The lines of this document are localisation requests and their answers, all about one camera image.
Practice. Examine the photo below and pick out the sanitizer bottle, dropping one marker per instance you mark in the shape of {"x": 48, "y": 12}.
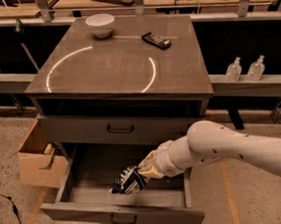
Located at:
{"x": 233, "y": 71}
{"x": 256, "y": 69}

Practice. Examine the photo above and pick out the grey drawer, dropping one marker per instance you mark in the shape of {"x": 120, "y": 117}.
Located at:
{"x": 85, "y": 193}
{"x": 114, "y": 130}

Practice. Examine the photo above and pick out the cardboard box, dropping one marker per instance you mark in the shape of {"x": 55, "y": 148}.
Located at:
{"x": 40, "y": 162}

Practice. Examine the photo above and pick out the black snack bar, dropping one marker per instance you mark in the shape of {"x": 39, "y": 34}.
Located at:
{"x": 157, "y": 41}

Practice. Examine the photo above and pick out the grey metal shelf rail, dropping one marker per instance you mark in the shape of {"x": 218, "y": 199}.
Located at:
{"x": 269, "y": 85}

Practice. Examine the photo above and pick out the green handled tool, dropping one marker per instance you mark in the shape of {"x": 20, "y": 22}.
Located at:
{"x": 19, "y": 30}

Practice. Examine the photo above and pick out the grey drawer cabinet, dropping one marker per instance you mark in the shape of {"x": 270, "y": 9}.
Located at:
{"x": 122, "y": 75}

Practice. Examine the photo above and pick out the grey top drawer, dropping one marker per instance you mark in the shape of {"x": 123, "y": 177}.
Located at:
{"x": 114, "y": 130}

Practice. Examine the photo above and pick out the left sanitizer bottle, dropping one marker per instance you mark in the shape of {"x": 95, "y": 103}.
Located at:
{"x": 233, "y": 71}

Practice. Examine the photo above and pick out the blue chip bag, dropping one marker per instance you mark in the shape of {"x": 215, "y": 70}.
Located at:
{"x": 129, "y": 181}

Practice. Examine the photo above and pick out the white bowl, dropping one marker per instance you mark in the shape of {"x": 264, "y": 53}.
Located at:
{"x": 101, "y": 24}

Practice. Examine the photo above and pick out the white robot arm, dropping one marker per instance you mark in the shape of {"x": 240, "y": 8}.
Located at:
{"x": 206, "y": 142}

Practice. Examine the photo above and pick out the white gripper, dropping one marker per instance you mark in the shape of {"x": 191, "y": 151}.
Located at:
{"x": 163, "y": 160}

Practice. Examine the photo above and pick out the right sanitizer bottle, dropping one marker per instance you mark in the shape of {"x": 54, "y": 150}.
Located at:
{"x": 256, "y": 69}

